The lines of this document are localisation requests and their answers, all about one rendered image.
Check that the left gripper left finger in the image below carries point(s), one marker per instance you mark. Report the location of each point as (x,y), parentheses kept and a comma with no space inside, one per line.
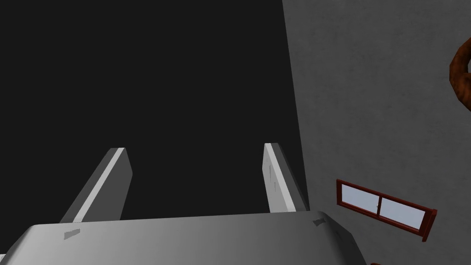
(105,187)

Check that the red-framed window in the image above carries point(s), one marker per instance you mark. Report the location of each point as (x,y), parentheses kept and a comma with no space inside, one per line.
(382,208)

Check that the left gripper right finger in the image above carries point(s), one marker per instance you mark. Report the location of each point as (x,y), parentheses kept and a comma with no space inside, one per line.
(281,184)

